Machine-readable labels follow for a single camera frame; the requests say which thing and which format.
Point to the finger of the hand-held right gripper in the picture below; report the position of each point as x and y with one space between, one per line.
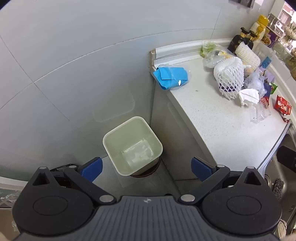
288 158

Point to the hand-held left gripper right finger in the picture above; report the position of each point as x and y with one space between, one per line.
201 170

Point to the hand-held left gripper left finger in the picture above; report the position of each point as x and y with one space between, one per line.
92 168

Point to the white plastic waste bin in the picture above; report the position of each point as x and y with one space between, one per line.
133 148

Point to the red snack packet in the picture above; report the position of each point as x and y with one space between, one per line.
282 106

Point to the green snack packet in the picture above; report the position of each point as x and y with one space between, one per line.
274 88

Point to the white paper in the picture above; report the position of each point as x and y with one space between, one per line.
248 96

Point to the clear plastic bag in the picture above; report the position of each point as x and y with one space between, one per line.
256 82

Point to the blue cloth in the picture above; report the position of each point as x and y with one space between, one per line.
168 76

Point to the large white foam fruit net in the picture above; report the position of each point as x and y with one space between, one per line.
227 74

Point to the white ribbed foam fruit net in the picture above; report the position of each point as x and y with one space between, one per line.
247 55

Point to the steel kitchen sink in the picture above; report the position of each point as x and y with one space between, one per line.
268 162

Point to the dark scouring pad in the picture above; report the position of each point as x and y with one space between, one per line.
278 187

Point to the grey kitchen cabinet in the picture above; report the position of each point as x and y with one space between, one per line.
180 139

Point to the dark round floor base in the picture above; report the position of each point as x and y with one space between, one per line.
150 172

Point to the clear plastic tray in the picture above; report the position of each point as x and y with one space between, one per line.
259 113

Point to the red candy wrapper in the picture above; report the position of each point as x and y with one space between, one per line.
264 100

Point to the glass vase with roots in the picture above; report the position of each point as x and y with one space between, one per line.
282 49

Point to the plastic bag with vegetable scraps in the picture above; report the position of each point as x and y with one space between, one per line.
209 49

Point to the purple instant noodle cup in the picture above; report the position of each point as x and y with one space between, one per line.
269 39

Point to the dark bottle with gold collar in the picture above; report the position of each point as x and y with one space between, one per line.
237 40
251 40

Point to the garlic bulb bunch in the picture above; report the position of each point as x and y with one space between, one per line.
290 31

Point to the white bottle with yellow lid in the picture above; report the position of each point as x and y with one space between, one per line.
260 24

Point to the grey wall socket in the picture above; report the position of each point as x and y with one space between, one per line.
246 2

